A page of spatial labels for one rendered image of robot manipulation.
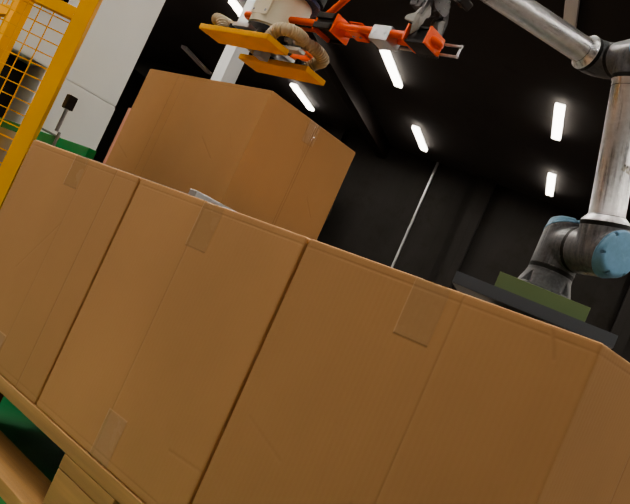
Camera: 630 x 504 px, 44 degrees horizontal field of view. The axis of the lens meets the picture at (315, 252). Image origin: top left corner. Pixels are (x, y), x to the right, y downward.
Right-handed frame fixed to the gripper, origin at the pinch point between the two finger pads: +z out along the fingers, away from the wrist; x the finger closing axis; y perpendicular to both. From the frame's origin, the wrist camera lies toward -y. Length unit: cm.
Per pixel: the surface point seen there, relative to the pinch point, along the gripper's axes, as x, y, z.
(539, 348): 80, -103, 72
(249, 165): 17, 23, 50
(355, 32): 3.4, 22.1, 1.1
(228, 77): -161, 298, -43
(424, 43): 4.1, -4.5, 2.9
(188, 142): 21, 47, 49
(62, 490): 80, -45, 116
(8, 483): 79, -31, 122
